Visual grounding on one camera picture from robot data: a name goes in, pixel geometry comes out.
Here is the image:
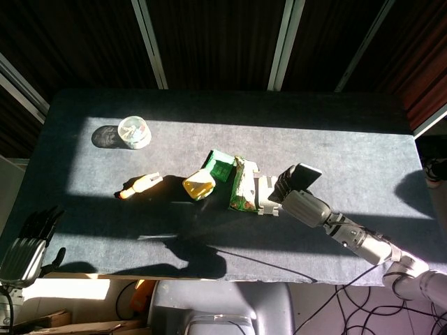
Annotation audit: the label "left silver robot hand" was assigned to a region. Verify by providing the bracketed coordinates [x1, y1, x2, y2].
[0, 205, 66, 289]

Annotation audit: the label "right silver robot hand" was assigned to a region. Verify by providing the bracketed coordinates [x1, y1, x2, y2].
[268, 163, 332, 228]

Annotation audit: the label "black smartphone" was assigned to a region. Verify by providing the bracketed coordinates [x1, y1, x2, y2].
[291, 163, 323, 192]

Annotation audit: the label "green snack bag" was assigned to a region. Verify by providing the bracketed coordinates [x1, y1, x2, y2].
[228, 156, 260, 212]

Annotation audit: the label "dark blue tablecloth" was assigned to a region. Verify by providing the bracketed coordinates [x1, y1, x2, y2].
[0, 89, 439, 287]

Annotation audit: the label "flat cardboard box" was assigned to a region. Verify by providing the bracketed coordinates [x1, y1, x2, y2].
[13, 309, 153, 335]

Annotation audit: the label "small green carton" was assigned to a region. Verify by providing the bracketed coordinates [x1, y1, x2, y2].
[204, 149, 235, 183]

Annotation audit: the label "orange object under table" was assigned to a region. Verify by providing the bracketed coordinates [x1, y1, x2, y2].
[129, 280, 156, 313]

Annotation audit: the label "grey robot torso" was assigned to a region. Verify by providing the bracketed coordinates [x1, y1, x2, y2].
[148, 281, 296, 335]

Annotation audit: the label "white sneaker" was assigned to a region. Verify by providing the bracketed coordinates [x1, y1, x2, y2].
[423, 157, 447, 189]

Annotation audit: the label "orange white small bottle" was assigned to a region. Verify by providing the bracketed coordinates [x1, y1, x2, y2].
[118, 172, 163, 200]

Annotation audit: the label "clear plastic jar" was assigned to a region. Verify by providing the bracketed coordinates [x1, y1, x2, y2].
[117, 116, 152, 150]

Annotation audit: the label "black looped cable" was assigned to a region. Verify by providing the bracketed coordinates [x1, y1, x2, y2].
[115, 281, 140, 320]

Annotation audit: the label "black floor cables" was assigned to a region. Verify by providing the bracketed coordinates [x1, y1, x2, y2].
[295, 265, 447, 335]

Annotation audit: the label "white window frame rail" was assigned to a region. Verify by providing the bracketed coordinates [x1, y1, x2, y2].
[413, 104, 447, 137]
[0, 52, 50, 123]

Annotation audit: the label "white window post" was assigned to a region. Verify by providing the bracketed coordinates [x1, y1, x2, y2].
[131, 0, 168, 90]
[268, 0, 307, 91]
[334, 0, 395, 94]

